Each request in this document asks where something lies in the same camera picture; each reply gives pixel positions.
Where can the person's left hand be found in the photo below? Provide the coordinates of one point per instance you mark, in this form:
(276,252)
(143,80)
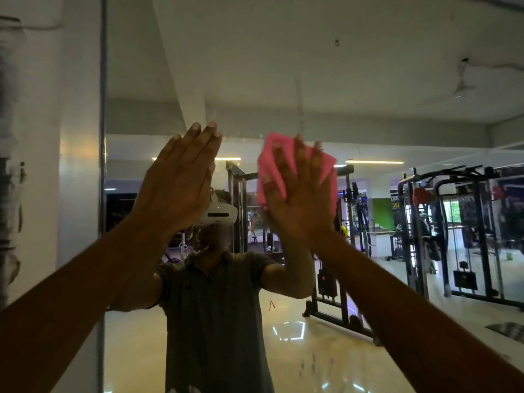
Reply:
(176,188)

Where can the person's right hand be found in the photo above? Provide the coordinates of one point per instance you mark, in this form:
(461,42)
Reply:
(307,208)

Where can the pink cloth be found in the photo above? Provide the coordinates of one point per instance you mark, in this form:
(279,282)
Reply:
(266,159)

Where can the large wall mirror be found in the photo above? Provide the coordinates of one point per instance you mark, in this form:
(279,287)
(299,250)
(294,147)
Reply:
(327,77)

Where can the person's left forearm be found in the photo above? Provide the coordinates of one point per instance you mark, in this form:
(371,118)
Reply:
(69,298)

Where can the person's right forearm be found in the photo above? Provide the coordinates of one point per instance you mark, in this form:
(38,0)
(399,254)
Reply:
(417,327)

